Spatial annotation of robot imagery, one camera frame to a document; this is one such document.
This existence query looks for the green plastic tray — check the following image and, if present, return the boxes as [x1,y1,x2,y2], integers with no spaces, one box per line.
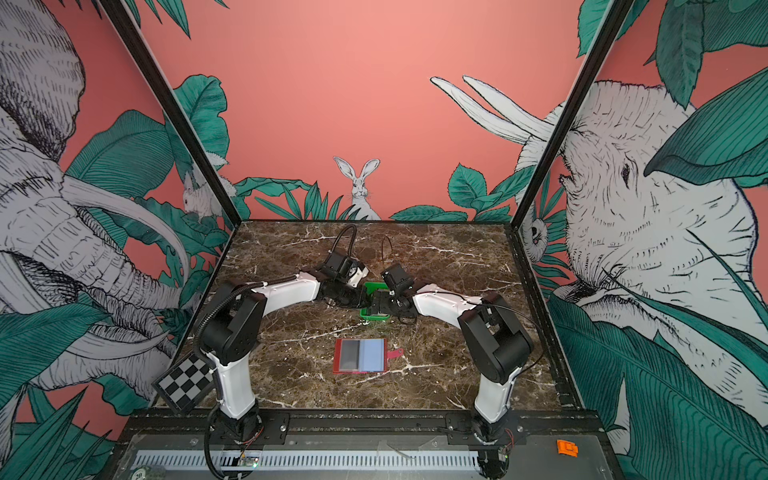
[359,281,390,321]

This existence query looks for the black VIP credit card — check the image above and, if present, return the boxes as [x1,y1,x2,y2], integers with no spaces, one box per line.
[338,339,361,372]

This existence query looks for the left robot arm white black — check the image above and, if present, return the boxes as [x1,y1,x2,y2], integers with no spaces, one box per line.
[195,252,369,421]

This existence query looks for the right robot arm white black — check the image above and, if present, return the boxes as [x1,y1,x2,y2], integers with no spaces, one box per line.
[366,264,534,443]

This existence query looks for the checkerboard calibration tag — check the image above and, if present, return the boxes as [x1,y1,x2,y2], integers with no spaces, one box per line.
[153,351,214,415]

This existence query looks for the orange connector block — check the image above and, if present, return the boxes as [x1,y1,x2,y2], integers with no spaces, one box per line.
[556,439,579,458]

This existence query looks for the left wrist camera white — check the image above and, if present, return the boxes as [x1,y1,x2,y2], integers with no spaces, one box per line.
[346,264,369,288]

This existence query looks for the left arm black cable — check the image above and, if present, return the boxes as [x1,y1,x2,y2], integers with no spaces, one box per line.
[328,223,359,259]

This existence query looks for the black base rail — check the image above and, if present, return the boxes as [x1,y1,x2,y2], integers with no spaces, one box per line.
[118,408,602,447]

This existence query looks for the white slotted cable duct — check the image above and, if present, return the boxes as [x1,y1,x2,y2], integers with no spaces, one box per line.
[131,450,480,472]

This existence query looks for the left black frame post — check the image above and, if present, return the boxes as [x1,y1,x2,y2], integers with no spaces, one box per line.
[99,0,242,228]

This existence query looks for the black frame post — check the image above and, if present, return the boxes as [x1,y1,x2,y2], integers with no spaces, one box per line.
[99,0,242,228]
[511,0,633,230]

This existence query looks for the right black frame post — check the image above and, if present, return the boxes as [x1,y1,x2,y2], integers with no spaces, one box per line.
[511,0,633,230]

